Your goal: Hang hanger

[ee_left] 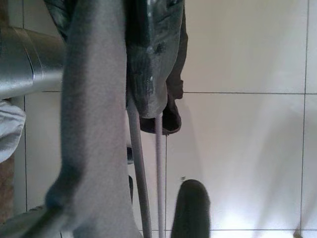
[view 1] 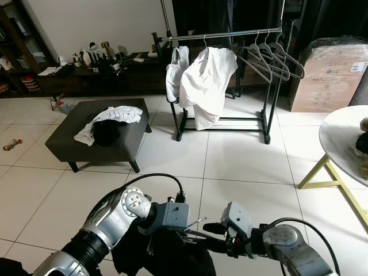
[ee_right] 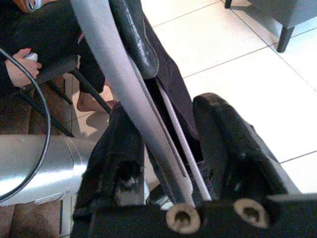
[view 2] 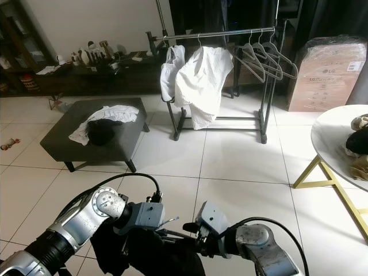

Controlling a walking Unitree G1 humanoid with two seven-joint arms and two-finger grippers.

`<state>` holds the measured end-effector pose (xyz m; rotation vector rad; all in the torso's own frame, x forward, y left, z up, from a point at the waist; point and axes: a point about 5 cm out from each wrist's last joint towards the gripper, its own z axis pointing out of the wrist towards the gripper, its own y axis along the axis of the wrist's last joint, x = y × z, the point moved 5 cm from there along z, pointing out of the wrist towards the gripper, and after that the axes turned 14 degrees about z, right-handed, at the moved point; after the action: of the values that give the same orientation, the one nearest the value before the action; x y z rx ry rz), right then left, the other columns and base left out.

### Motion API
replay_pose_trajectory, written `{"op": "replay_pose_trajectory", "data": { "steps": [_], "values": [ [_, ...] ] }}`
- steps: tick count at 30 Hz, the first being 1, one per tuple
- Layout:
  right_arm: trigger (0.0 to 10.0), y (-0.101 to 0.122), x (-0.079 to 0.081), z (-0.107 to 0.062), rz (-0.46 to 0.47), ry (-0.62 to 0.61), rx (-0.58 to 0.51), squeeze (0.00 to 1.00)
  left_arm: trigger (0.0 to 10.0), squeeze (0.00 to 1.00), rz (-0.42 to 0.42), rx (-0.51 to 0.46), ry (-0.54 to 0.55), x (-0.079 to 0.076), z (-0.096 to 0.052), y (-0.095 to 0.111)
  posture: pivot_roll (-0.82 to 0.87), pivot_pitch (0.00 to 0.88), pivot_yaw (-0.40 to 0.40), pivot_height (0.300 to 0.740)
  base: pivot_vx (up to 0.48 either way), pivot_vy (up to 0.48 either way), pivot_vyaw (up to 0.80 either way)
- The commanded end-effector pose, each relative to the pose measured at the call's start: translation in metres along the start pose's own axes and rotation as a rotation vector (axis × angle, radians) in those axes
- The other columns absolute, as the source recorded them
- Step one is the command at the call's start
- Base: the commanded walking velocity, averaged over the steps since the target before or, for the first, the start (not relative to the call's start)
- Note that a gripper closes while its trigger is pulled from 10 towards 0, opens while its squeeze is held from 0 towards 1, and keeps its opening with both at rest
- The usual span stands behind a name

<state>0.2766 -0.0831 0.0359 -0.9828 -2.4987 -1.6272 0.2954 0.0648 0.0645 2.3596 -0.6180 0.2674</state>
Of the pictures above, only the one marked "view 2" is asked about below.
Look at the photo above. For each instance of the round white gold-legged table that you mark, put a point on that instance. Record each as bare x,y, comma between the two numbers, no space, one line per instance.
333,135

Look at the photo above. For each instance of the gold table lamp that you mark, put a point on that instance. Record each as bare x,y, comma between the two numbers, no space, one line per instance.
105,45

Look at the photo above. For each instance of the black crumpled garment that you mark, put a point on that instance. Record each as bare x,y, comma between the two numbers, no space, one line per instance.
357,144

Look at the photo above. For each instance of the red white woven basket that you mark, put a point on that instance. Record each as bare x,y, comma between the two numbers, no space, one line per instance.
30,83

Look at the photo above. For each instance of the large black garment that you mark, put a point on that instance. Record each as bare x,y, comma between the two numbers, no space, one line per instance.
149,259

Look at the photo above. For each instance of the white paper sheets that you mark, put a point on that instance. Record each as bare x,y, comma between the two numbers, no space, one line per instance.
48,70

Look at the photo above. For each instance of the dark grey ottoman bench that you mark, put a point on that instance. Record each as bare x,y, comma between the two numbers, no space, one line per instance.
126,138

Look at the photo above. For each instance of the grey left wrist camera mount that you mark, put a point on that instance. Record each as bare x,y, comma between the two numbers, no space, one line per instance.
146,215

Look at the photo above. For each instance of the white power strip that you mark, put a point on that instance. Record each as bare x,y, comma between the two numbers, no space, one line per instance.
137,58

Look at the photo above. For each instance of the white black-faced robot figure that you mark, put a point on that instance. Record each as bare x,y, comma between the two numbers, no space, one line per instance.
91,45

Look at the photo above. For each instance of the wrapped brown cardboard box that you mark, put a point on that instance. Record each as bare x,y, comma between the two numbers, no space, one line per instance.
328,77

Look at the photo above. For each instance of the white charger adapter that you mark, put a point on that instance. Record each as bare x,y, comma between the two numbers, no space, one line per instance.
115,65

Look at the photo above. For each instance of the grey plastic clothes hanger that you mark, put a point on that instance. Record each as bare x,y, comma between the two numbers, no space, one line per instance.
278,73
263,76
293,72
175,236

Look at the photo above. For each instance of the small white top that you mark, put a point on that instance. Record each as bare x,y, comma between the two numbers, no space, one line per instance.
171,75

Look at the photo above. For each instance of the small white round camera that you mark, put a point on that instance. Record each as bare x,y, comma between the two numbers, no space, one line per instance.
61,59

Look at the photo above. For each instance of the dark wooden bookshelf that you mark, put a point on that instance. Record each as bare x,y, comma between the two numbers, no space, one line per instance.
11,40

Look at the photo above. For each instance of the white quilted shirt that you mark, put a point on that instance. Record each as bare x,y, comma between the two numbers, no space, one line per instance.
201,86

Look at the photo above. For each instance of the red white floor toy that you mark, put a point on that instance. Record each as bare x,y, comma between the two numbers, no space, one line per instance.
8,144

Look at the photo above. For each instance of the white printed garment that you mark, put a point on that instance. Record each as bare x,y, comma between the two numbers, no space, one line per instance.
121,113

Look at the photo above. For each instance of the beige crumpled garment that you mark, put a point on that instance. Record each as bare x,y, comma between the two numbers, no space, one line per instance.
361,122
359,168

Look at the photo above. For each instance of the dark wooden low console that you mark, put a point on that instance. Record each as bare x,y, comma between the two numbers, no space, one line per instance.
92,83

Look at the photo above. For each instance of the black metal clothes rack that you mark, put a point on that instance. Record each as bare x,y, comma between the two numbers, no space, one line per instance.
230,31

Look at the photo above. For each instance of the black garment with blue label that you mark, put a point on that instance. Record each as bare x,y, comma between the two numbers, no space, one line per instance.
102,134

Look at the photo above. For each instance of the white egg-shaped robot toy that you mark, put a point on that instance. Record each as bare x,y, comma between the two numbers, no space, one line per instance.
84,57

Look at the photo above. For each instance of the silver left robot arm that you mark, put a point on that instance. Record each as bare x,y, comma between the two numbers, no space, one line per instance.
86,221

